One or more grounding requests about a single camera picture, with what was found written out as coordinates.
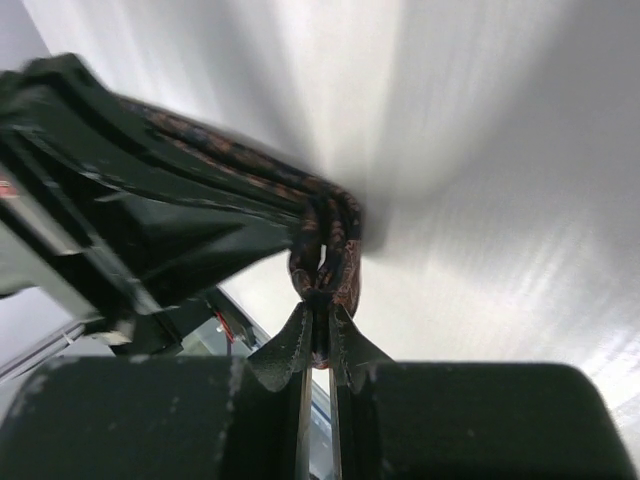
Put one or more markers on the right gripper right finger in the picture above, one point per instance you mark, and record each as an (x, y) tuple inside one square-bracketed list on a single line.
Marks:
[(352, 360)]

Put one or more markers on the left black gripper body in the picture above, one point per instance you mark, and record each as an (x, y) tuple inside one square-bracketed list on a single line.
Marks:
[(80, 179)]

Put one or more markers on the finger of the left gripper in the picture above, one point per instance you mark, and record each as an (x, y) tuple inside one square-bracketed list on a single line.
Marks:
[(221, 226)]

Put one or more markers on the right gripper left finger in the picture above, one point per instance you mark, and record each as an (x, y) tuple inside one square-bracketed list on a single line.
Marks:
[(283, 368)]

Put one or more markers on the dark paisley necktie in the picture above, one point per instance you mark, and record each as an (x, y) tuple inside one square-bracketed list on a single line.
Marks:
[(325, 257)]

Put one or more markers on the aluminium rail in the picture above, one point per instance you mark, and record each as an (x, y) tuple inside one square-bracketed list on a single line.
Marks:
[(70, 335)]

